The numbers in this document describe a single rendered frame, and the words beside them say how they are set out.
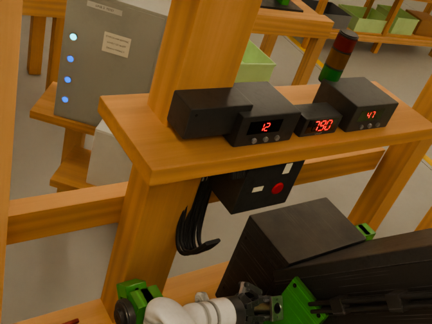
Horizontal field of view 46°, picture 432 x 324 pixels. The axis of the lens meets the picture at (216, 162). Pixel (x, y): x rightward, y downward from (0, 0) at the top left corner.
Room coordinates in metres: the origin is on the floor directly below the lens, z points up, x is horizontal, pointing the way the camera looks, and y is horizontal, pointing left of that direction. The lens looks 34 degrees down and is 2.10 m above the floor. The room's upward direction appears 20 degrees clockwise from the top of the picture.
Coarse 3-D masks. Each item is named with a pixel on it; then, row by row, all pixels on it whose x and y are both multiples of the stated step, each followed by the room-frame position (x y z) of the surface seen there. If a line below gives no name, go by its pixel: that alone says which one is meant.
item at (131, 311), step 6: (120, 300) 0.75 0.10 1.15; (126, 300) 0.75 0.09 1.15; (120, 306) 0.74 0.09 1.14; (126, 306) 0.73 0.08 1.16; (132, 306) 0.74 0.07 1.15; (114, 312) 0.73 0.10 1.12; (120, 312) 0.72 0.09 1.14; (126, 312) 0.72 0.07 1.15; (132, 312) 0.72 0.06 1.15; (114, 318) 0.73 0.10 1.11; (120, 318) 0.71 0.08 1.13; (126, 318) 0.71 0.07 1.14; (132, 318) 0.72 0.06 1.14
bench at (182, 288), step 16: (192, 272) 1.16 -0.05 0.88; (208, 272) 1.18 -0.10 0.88; (224, 272) 1.20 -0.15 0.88; (176, 288) 1.07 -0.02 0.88; (192, 288) 1.09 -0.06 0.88; (208, 288) 1.11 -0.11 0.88; (80, 304) 0.90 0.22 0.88; (96, 304) 0.92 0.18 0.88; (32, 320) 0.81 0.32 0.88; (48, 320) 0.82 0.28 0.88; (64, 320) 0.84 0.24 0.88; (80, 320) 0.85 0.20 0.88; (96, 320) 0.87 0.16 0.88
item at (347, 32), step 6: (342, 30) 1.24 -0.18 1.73; (348, 30) 1.25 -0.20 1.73; (342, 36) 1.22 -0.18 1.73; (348, 36) 1.22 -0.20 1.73; (354, 36) 1.23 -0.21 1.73; (336, 42) 1.23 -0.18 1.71; (342, 42) 1.22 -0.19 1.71; (348, 42) 1.21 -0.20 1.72; (354, 42) 1.22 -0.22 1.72; (336, 48) 1.22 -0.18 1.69; (342, 48) 1.21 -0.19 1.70; (348, 48) 1.22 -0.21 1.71; (348, 54) 1.22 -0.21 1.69
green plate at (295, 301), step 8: (296, 280) 0.87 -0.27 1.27; (288, 288) 0.87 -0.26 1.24; (296, 288) 0.86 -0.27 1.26; (304, 288) 0.85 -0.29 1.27; (288, 296) 0.86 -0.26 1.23; (296, 296) 0.85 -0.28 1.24; (304, 296) 0.84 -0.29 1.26; (312, 296) 0.84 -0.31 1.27; (288, 304) 0.84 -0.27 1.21; (296, 304) 0.84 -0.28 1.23; (304, 304) 0.83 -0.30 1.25; (288, 312) 0.83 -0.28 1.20; (296, 312) 0.82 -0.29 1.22; (304, 312) 0.82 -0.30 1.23; (280, 320) 0.83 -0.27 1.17; (288, 320) 0.82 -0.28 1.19; (296, 320) 0.81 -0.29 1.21; (304, 320) 0.81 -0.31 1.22; (312, 320) 0.80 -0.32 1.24; (320, 320) 0.79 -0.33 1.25
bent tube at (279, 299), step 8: (272, 296) 0.84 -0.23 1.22; (280, 296) 0.86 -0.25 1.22; (264, 304) 0.84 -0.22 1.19; (272, 304) 0.83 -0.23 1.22; (280, 304) 0.84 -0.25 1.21; (256, 312) 0.84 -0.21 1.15; (264, 312) 0.83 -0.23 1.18; (272, 312) 0.81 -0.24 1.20; (280, 312) 0.83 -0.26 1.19; (272, 320) 0.80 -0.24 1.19
